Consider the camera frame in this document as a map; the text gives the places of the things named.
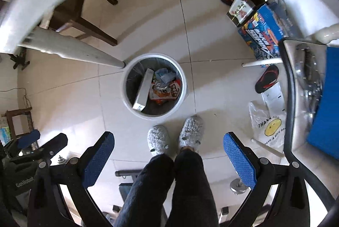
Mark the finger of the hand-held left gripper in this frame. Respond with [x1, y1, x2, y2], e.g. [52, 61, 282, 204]
[8, 130, 41, 156]
[16, 133, 68, 163]

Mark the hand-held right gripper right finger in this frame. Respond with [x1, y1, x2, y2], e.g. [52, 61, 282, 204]
[223, 132, 311, 227]

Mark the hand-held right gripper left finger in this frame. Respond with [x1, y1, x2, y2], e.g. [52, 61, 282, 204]
[26, 132, 115, 227]

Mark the long white box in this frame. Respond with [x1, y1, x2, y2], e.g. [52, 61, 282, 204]
[132, 68, 154, 112]

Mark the red white snack packet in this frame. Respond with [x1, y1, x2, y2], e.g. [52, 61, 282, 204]
[149, 84, 171, 106]

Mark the white round trash bin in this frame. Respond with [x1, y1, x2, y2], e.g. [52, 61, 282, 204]
[122, 53, 188, 121]

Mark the red printed wrapper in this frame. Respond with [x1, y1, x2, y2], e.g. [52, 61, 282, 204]
[168, 80, 183, 100]

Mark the silver foil wrapper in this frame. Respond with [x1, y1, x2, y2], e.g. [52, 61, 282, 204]
[152, 80, 170, 93]

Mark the small wooden stool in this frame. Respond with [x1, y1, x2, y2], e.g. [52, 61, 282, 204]
[0, 107, 35, 143]

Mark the chrome metal weight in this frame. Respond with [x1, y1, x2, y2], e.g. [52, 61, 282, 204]
[229, 178, 251, 195]

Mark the white smiley plastic bag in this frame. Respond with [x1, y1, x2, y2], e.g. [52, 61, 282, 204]
[248, 101, 288, 153]

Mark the person's right leg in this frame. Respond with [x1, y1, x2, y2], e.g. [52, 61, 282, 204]
[165, 149, 220, 227]

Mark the person's leg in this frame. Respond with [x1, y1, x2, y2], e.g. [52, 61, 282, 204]
[115, 154, 176, 227]
[165, 149, 220, 227]

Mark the person's right slipper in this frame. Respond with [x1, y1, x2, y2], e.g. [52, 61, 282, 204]
[178, 116, 205, 152]

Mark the person's slipper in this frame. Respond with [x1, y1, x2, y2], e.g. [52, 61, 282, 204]
[178, 116, 205, 152]
[147, 125, 170, 156]

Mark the person's left leg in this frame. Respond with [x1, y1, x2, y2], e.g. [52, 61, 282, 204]
[115, 154, 176, 227]

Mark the person's left slipper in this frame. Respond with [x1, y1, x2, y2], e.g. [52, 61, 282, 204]
[147, 125, 170, 156]

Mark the black metal stand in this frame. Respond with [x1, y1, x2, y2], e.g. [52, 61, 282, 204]
[9, 48, 31, 70]

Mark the blue seat chair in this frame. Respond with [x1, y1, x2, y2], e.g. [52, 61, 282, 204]
[278, 36, 339, 214]

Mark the dark wooden chair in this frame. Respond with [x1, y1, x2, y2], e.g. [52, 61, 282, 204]
[40, 0, 119, 46]

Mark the blue printed box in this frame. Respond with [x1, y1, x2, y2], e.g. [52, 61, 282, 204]
[238, 1, 300, 60]

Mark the black gold box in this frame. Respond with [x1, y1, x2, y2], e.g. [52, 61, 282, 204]
[226, 0, 267, 28]

